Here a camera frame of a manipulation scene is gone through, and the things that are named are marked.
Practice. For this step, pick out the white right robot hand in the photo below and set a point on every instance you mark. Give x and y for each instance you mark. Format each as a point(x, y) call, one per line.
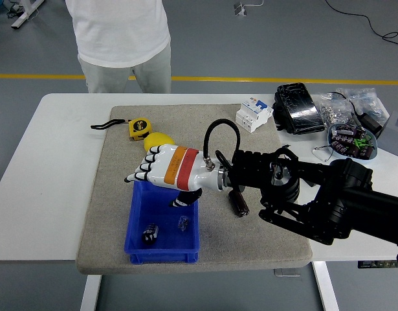
point(172, 168)

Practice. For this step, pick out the short dark cylindrical battery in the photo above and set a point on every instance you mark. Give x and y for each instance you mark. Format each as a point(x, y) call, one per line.
point(150, 234)

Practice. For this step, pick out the long dark cylindrical battery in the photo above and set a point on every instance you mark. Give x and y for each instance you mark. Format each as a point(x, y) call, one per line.
point(240, 205)

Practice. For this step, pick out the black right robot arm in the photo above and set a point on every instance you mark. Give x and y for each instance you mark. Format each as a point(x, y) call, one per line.
point(347, 181)

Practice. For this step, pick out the blue plastic box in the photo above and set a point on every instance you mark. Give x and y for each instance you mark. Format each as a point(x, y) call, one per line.
point(163, 223)

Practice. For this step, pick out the dark brown cylindrical battery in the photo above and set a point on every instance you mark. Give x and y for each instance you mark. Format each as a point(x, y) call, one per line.
point(367, 152)
point(352, 151)
point(339, 147)

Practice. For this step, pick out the floor socket box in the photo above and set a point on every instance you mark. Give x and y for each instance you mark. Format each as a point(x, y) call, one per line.
point(239, 9)

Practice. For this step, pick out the grey-labelled battery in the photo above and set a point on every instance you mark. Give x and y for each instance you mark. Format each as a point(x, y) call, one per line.
point(344, 130)

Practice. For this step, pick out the grey box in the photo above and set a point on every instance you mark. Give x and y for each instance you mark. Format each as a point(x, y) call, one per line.
point(393, 136)

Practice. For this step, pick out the yellow lemon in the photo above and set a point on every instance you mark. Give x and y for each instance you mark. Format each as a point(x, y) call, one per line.
point(153, 140)

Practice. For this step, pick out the grey-brown mat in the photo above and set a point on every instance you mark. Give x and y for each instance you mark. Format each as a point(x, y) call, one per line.
point(185, 123)

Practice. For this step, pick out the yellow tape measure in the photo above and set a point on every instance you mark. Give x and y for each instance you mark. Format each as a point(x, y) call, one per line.
point(139, 128)

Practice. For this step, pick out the small clear plastic scrap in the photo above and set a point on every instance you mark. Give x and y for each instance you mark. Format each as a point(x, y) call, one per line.
point(183, 223)

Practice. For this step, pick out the white circuit breaker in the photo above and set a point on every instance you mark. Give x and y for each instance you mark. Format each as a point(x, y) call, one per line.
point(250, 116)

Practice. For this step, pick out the white table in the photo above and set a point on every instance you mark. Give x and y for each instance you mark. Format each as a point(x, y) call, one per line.
point(56, 162)

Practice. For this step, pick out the black glossy device case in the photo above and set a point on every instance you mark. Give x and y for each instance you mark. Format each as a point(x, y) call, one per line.
point(299, 107)

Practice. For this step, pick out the person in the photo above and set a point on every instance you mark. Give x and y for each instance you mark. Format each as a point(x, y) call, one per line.
point(121, 32)

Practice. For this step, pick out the clear bag of metal washers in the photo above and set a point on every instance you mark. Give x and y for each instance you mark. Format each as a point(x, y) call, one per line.
point(331, 111)

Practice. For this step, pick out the green small parts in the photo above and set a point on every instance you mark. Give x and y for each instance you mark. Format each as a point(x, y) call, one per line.
point(358, 142)

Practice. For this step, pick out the light blue bowl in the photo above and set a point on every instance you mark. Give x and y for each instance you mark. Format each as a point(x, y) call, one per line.
point(363, 158)

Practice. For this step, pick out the clear bag of small parts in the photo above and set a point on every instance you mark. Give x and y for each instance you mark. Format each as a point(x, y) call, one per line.
point(367, 97)

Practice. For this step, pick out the white floor stand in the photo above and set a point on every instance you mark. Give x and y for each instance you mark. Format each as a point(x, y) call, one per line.
point(22, 17)

